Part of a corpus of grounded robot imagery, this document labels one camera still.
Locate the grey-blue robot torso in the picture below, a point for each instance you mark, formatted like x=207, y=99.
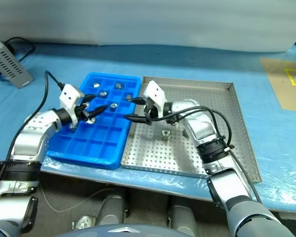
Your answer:
x=125, y=232

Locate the grey vented power box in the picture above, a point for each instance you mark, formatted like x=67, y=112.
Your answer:
x=7, y=64

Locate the small metal roller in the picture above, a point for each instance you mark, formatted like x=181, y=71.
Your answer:
x=87, y=105
x=185, y=133
x=96, y=85
x=103, y=94
x=91, y=120
x=165, y=134
x=113, y=106
x=129, y=95
x=118, y=86

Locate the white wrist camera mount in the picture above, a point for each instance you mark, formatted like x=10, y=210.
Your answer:
x=155, y=91
x=69, y=95

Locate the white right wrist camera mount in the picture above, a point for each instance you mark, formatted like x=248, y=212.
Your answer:
x=155, y=91

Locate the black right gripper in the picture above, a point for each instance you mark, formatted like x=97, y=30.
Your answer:
x=149, y=108

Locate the blue plastic compartment tray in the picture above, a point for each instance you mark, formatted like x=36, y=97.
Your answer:
x=108, y=148

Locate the perforated steel tray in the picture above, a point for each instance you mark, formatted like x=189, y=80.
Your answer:
x=150, y=148

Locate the brown cardboard sheet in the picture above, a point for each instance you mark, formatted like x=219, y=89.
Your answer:
x=276, y=79

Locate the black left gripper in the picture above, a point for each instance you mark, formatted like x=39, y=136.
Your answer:
x=80, y=112

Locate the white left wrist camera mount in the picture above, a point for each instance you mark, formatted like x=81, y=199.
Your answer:
x=69, y=95

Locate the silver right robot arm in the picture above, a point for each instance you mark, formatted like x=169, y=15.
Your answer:
x=202, y=126

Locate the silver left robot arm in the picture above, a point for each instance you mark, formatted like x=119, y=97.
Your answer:
x=29, y=138

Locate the silver robot foot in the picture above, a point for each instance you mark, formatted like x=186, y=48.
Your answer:
x=84, y=222

